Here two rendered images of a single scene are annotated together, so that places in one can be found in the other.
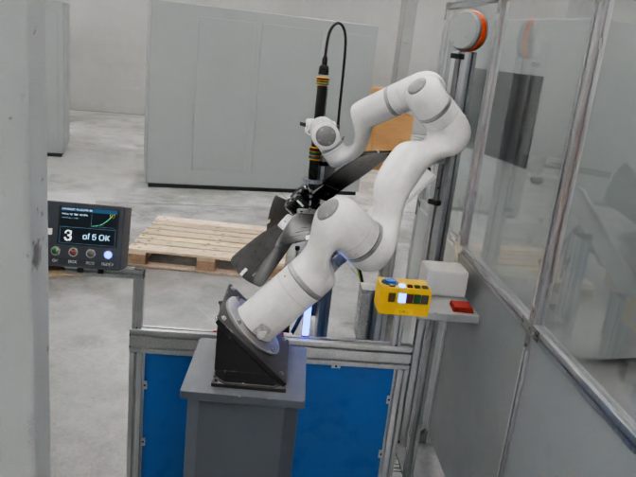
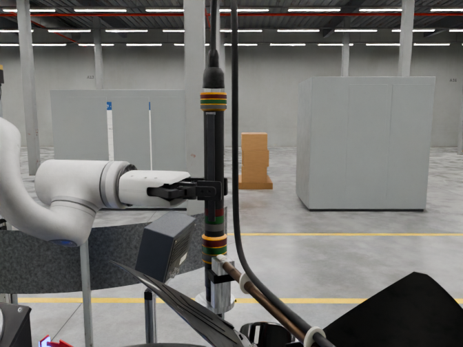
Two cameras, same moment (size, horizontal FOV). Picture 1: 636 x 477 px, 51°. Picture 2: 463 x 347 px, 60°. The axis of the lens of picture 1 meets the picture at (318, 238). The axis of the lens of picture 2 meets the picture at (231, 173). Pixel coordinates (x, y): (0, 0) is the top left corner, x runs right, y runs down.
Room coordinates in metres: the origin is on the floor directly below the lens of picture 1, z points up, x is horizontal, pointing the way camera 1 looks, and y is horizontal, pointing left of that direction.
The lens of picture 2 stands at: (2.54, -0.58, 1.63)
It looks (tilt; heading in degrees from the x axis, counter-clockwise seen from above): 8 degrees down; 108
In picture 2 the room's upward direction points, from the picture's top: straight up
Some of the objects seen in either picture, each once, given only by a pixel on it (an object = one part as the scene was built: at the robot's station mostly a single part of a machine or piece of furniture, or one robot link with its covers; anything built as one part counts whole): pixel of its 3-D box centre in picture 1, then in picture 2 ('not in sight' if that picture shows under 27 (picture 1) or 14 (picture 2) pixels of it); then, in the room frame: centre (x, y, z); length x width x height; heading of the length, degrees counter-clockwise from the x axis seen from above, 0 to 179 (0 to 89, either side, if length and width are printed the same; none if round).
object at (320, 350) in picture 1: (273, 347); not in sight; (1.95, 0.11, 0.82); 0.90 x 0.04 x 0.08; 95
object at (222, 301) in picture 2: (315, 168); (216, 280); (2.32, 0.03, 1.35); 0.09 x 0.07 x 0.10; 130
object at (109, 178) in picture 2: not in sight; (120, 184); (2.15, 0.03, 1.51); 0.09 x 0.03 x 0.08; 95
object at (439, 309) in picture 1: (436, 299); not in sight; (2.48, -0.50, 0.85); 0.36 x 0.24 x 0.03; 5
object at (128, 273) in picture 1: (104, 270); (161, 281); (1.90, 0.64, 1.04); 0.24 x 0.03 x 0.03; 95
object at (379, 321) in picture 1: (374, 355); not in sight; (2.48, -0.28, 0.58); 0.09 x 0.05 x 1.15; 5
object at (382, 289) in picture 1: (401, 298); not in sight; (1.98, -0.29, 1.02); 0.16 x 0.10 x 0.11; 95
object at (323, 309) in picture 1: (315, 378); not in sight; (2.46, -0.05, 0.46); 0.09 x 0.05 x 0.91; 5
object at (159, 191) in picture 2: not in sight; (165, 190); (2.25, 0.00, 1.51); 0.08 x 0.06 x 0.01; 126
